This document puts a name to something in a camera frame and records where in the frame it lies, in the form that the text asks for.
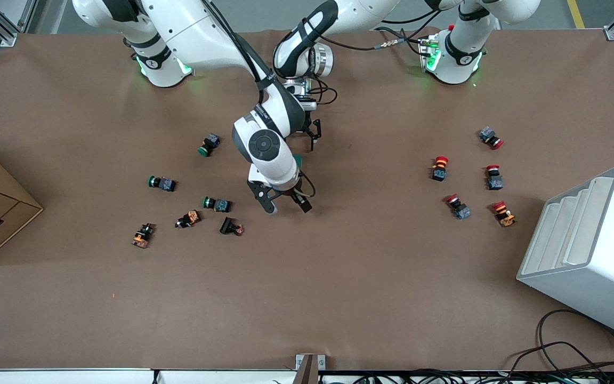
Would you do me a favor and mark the brown paper table cover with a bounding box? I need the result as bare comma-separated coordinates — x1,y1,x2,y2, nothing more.
0,27,614,371

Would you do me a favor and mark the red button black block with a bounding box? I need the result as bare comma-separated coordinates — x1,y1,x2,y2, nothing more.
430,155,450,182

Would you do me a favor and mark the red button blue block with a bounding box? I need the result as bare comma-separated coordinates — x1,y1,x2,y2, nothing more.
485,164,504,191
443,194,472,220
478,126,505,150

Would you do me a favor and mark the red button orange block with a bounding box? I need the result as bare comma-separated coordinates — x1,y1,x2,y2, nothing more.
491,201,517,228

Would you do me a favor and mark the white slotted rack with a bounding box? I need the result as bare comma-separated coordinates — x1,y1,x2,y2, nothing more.
516,164,614,343

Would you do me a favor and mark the black switch red block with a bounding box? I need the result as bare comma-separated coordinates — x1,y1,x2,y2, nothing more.
219,216,245,237

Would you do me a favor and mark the green push button switch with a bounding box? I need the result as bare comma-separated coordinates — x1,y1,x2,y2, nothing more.
202,196,231,213
148,175,178,193
197,133,221,158

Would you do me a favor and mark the black orange button switch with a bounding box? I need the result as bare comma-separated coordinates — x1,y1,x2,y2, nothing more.
131,222,156,249
175,210,201,229

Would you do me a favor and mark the metal edge bracket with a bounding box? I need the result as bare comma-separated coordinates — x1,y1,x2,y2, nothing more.
295,354,326,384

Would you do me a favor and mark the black cable bundle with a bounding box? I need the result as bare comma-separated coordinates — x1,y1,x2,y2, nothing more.
334,367,614,384

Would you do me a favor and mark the white table edge rail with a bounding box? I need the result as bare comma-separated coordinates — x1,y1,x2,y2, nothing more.
0,368,297,384

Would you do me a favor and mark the black looped floor cable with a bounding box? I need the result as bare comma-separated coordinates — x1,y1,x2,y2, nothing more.
510,309,614,374

